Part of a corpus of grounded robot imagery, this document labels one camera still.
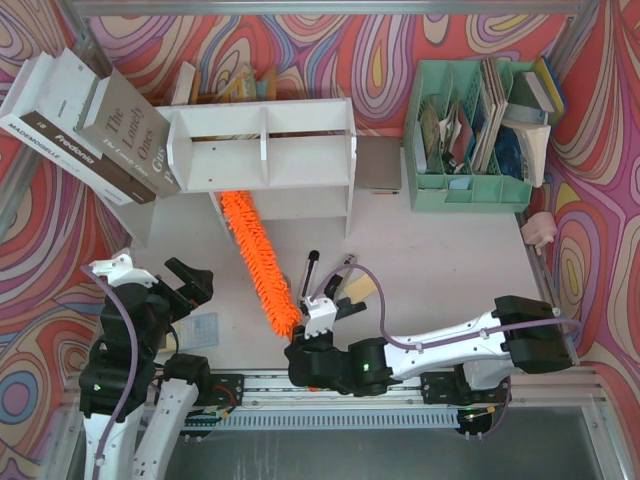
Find orange microfiber duster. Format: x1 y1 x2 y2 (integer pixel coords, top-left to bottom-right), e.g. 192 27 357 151
220 191 302 341

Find white black utility knife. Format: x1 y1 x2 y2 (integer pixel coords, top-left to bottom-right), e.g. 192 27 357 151
297 250 320 304

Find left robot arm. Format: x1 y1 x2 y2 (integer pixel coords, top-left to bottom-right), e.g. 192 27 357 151
79 251 213 479

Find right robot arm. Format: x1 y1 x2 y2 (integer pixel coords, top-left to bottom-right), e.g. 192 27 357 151
284 295 575 397

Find white wooden bookshelf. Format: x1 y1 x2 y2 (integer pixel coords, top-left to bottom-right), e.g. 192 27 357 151
110 95 359 251

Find yellow blue calculator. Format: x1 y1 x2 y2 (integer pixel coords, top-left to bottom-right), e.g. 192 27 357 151
174 313 219 351

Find black vacuum nozzle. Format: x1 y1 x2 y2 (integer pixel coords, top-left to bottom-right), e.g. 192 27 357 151
335 297 367 321

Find yellow sticky note pad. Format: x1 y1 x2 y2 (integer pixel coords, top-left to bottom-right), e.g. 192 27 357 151
344 274 378 304

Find brown Lonely Ones book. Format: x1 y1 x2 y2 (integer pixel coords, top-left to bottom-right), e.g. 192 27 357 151
78 70 180 198

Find books behind shelf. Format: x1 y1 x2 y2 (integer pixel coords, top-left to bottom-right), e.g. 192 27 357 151
163 62 277 105

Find white brown Fredonia book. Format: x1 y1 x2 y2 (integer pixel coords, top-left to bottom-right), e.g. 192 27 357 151
1 48 155 205

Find green desk organizer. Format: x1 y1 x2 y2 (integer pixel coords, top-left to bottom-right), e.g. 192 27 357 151
403 57 532 213

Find pink pig figurine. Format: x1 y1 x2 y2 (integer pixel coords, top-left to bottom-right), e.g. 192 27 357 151
521 211 557 255

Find open white paperback book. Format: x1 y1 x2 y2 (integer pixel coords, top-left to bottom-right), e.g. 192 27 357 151
502 119 551 188

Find grey blue yellow books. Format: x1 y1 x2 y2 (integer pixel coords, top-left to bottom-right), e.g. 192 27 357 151
505 56 567 128

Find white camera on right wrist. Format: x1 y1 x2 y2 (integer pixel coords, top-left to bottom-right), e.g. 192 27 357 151
304 296 337 340

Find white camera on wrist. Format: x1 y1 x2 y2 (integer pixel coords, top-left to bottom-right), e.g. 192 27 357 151
89 252 158 288
304 296 337 340

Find white camera on left wrist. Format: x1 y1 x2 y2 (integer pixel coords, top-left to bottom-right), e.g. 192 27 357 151
89 252 158 288

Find aluminium rail with mounts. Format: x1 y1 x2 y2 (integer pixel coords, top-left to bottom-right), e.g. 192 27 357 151
64 367 606 411

